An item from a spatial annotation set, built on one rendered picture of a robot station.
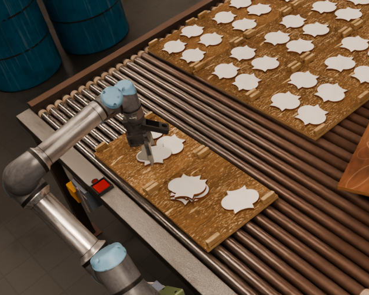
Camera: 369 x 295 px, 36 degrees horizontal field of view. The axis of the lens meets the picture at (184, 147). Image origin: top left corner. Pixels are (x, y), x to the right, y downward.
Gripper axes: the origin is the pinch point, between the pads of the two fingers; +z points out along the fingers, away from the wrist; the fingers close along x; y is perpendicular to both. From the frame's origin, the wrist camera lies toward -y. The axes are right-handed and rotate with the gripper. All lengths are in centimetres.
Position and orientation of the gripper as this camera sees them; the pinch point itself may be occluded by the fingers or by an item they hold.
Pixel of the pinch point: (154, 154)
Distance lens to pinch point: 228.7
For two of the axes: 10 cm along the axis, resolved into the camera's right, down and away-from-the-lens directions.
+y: -9.7, 1.9, 1.3
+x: 0.2, 6.3, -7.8
